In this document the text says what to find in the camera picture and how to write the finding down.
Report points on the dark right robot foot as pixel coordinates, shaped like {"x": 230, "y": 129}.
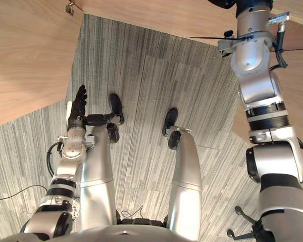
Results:
{"x": 170, "y": 118}

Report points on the dark left robot foot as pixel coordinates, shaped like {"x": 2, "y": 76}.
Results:
{"x": 116, "y": 104}

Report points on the wooden office cabinet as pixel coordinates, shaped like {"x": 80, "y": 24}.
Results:
{"x": 166, "y": 15}

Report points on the black office chair base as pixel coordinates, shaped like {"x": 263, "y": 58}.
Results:
{"x": 250, "y": 221}

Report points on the silver left robot leg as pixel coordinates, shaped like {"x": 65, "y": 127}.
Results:
{"x": 96, "y": 176}

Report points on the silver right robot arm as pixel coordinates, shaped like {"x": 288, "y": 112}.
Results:
{"x": 257, "y": 83}

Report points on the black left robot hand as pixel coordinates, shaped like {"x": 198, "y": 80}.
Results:
{"x": 77, "y": 112}

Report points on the silver right robot leg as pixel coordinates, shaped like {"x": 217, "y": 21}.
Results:
{"x": 187, "y": 176}

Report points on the silver robot leg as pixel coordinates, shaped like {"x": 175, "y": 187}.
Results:
{"x": 187, "y": 176}
{"x": 96, "y": 176}

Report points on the silver robot torso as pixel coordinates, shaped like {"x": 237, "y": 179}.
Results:
{"x": 123, "y": 235}

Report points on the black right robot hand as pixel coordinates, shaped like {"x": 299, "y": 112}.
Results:
{"x": 252, "y": 4}

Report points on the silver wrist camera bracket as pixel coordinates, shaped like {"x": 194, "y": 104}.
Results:
{"x": 279, "y": 18}

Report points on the dark robot foot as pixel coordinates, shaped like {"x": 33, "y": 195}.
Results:
{"x": 116, "y": 104}
{"x": 170, "y": 118}

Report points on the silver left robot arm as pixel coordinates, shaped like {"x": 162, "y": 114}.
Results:
{"x": 69, "y": 151}

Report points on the metal cabinet hinge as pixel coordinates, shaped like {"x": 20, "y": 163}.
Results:
{"x": 70, "y": 8}

